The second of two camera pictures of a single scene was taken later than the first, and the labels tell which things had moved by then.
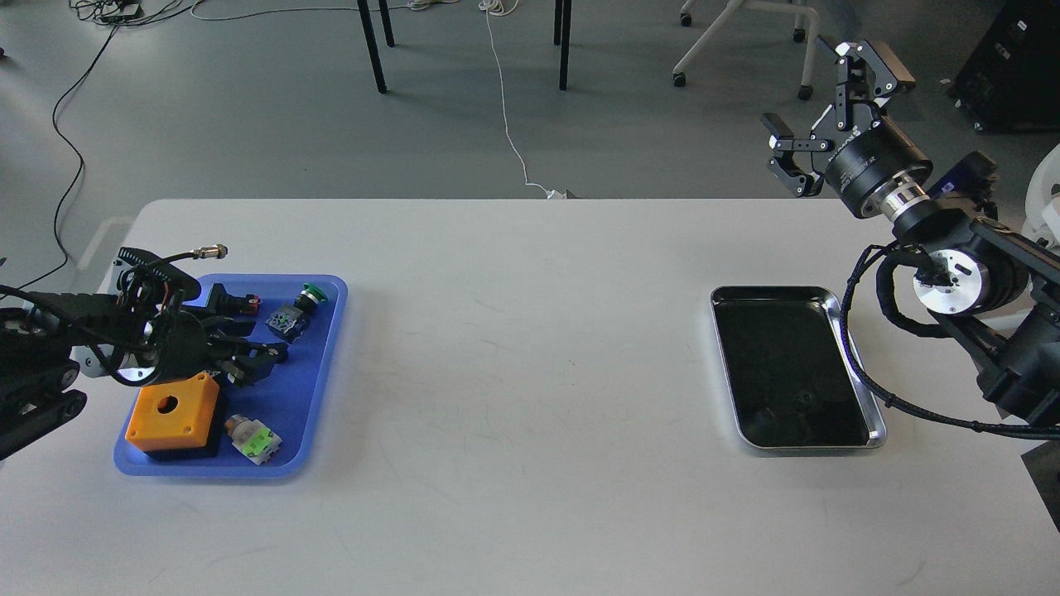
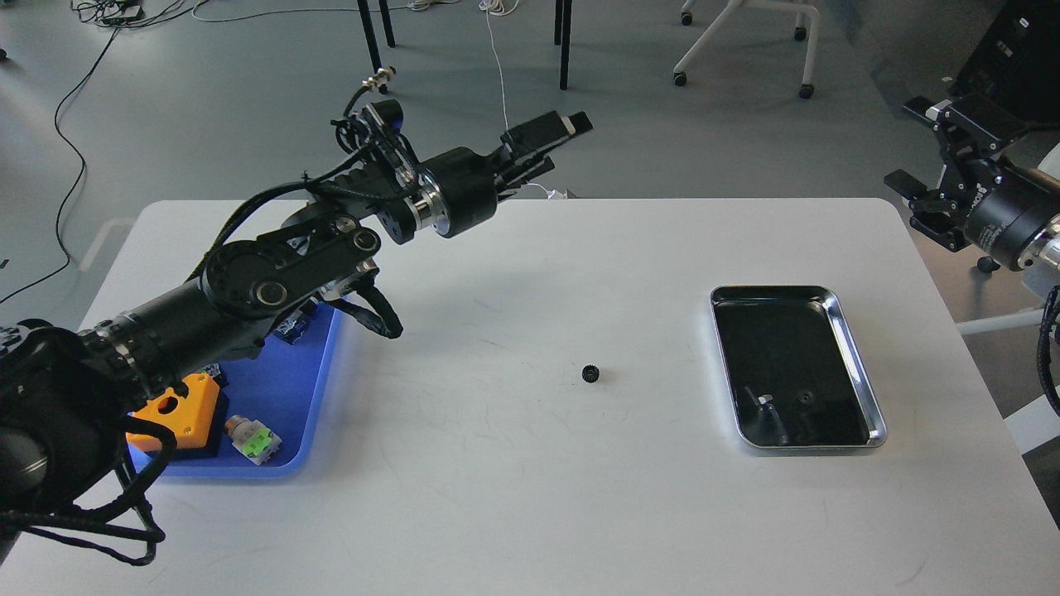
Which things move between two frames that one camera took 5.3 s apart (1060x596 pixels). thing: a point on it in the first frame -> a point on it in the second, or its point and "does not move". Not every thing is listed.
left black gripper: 185,347 -> 460,192
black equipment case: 1011,84 does not move
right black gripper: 879,171 -> 1012,209
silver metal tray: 791,382 does not move
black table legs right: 562,27 does not move
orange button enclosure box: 173,415 does not move
